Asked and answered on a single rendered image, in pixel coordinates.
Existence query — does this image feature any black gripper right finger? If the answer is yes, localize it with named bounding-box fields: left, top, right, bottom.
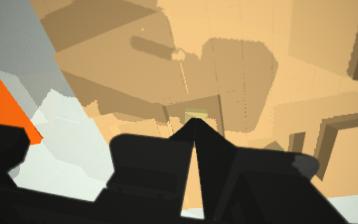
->
left=195, top=118, right=320, bottom=221

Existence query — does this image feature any pale yellow block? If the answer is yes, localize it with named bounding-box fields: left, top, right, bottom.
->
left=185, top=108, right=208, bottom=123
left=271, top=144, right=285, bottom=151

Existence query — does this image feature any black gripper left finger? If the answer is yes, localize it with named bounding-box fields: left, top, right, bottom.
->
left=109, top=117, right=197, bottom=216

